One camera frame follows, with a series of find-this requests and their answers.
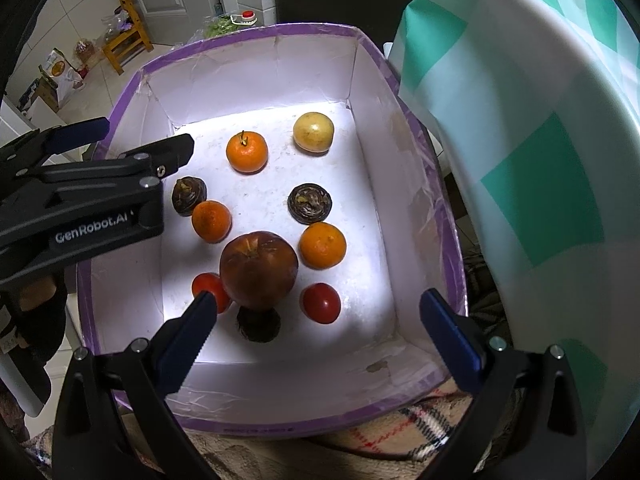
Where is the small dark water chestnut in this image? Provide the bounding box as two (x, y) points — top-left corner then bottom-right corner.
(171, 177), (207, 217)

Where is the small orange mandarin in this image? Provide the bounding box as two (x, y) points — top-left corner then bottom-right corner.
(191, 200), (232, 244)

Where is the orange mandarin top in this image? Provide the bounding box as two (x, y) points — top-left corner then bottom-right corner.
(226, 130), (269, 174)

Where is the small red tomato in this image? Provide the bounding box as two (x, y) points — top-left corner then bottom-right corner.
(191, 273), (232, 313)

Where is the large red apple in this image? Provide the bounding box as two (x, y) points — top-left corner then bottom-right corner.
(219, 231), (299, 309)

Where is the yellow round fruit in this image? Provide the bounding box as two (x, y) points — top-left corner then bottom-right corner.
(293, 112), (334, 154)

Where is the red cherry tomato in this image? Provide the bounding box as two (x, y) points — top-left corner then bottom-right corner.
(300, 283), (342, 324)

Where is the person's left hand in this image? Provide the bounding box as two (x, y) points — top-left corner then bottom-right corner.
(18, 276), (56, 312)

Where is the cardboard package on floor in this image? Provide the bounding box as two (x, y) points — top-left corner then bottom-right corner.
(39, 48), (84, 107)

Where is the plaid blanket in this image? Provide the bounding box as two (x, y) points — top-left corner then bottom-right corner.
(19, 376), (516, 480)

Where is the yellow wooden stool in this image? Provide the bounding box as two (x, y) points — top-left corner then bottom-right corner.
(102, 0), (154, 75)

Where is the purple white cardboard box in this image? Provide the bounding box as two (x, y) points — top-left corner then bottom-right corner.
(96, 24), (466, 438)

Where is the green white checkered tablecloth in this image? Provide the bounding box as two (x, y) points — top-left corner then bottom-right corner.
(390, 0), (639, 472)

